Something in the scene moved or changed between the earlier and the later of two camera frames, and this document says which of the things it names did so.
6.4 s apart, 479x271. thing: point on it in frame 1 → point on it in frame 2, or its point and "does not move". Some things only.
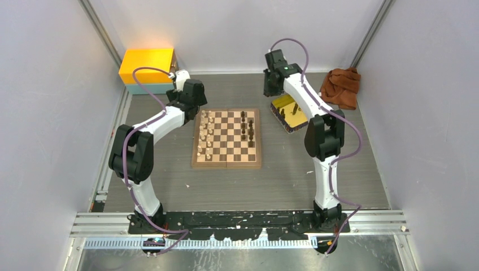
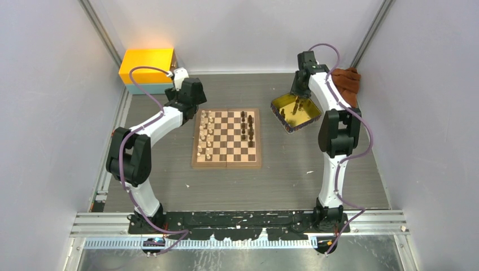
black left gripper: (174, 95) does not move
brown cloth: (340, 88) does not move
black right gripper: (268, 91) → (295, 91)
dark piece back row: (251, 144) does not move
